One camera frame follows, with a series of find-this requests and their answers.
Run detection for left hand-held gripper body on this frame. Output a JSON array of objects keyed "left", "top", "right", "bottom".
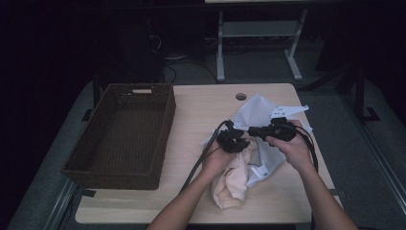
[{"left": 215, "top": 119, "right": 251, "bottom": 154}]

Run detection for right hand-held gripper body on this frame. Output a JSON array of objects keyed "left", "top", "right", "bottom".
[{"left": 265, "top": 104, "right": 310, "bottom": 143}]

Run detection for white mesh laundry bag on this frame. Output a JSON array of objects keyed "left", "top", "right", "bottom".
[{"left": 200, "top": 93, "right": 314, "bottom": 190}]

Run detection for cream cloth garment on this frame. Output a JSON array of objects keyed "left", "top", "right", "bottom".
[{"left": 211, "top": 140, "right": 260, "bottom": 210}]

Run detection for brown wicker basket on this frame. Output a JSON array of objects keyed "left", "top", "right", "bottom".
[{"left": 60, "top": 82, "right": 177, "bottom": 191}]

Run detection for person's left hand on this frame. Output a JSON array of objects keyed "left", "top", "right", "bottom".
[{"left": 200, "top": 147, "right": 239, "bottom": 176}]

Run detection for person's right hand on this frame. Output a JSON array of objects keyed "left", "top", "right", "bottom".
[{"left": 265, "top": 119, "right": 316, "bottom": 173}]

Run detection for black metal stand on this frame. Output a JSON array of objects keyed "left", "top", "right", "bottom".
[{"left": 334, "top": 63, "right": 381, "bottom": 124}]

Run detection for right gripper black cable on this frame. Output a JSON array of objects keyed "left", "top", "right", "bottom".
[{"left": 295, "top": 125, "right": 320, "bottom": 173}]

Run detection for black floor cables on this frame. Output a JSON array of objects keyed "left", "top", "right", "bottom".
[{"left": 161, "top": 55, "right": 220, "bottom": 84}]

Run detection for white metal desk frame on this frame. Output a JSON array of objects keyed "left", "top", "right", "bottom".
[{"left": 204, "top": 0, "right": 309, "bottom": 83}]

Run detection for metal floor rail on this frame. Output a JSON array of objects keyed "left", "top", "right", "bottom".
[
  {"left": 338, "top": 94, "right": 406, "bottom": 214},
  {"left": 43, "top": 178, "right": 79, "bottom": 230}
]

